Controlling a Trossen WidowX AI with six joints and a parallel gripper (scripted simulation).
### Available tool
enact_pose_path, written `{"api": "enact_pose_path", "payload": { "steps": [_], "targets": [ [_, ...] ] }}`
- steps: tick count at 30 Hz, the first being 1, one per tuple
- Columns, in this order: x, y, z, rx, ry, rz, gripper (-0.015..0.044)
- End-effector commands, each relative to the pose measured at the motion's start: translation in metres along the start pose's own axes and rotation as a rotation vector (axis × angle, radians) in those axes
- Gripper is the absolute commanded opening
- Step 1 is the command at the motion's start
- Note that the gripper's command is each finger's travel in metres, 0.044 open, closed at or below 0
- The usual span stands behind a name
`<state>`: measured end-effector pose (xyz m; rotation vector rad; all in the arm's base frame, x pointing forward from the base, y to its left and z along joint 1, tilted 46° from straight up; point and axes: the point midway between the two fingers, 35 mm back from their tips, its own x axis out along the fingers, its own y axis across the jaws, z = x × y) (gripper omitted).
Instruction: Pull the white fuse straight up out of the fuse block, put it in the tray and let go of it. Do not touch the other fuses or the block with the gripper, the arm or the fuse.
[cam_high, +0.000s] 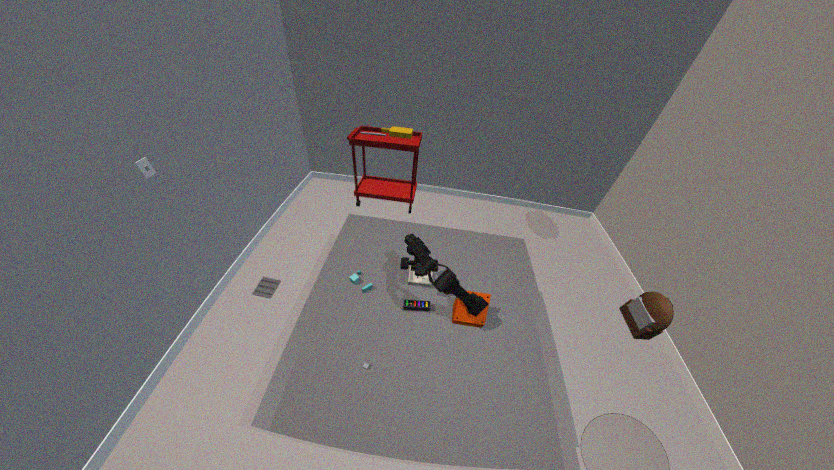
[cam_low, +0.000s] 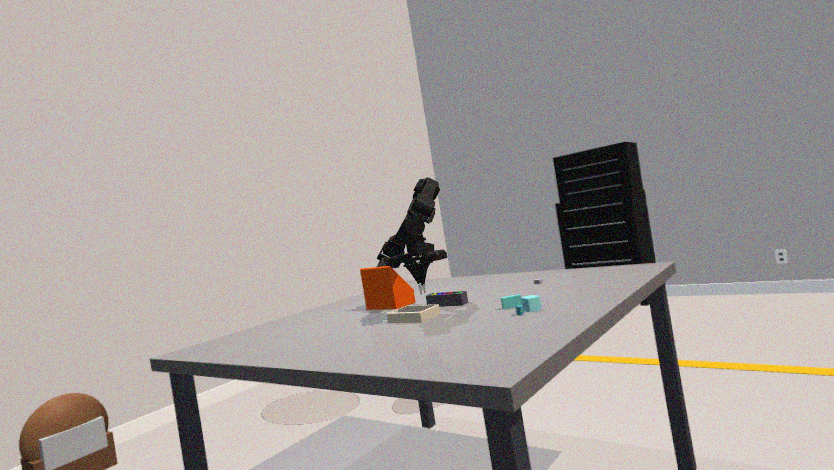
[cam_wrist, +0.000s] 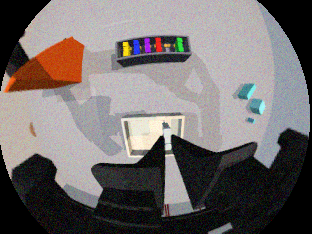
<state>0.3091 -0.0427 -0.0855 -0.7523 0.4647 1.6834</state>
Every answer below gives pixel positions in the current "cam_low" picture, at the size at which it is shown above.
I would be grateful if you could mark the white shallow tray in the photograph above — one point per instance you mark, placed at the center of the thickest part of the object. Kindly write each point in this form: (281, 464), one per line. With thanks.
(413, 314)

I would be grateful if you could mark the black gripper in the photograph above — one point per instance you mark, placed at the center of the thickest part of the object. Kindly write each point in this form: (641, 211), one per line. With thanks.
(415, 247)

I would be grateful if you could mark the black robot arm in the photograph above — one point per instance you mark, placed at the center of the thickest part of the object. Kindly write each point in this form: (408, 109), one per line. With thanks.
(421, 207)

